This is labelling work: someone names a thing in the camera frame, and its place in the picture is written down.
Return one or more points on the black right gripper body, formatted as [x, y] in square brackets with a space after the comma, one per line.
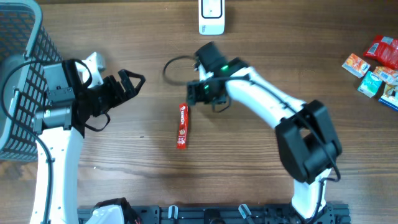
[201, 93]

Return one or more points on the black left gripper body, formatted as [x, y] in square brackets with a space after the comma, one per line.
[104, 97]

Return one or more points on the red stick sachet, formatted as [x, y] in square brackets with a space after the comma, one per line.
[183, 127]

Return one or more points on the orange small box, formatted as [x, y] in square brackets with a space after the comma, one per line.
[356, 66]
[386, 74]

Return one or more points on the teal small box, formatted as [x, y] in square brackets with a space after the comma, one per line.
[370, 84]

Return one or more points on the red candy bag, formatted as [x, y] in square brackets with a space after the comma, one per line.
[384, 50]

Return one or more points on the white cream snack bag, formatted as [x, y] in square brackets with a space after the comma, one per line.
[389, 96]

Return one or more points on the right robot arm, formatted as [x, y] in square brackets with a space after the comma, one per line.
[307, 141]

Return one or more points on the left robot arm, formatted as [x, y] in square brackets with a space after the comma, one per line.
[76, 92]

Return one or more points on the white barcode scanner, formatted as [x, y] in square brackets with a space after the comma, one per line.
[211, 17]

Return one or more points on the grey plastic mesh basket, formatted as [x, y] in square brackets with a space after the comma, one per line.
[24, 43]

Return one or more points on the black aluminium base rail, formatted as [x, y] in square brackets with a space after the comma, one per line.
[332, 213]

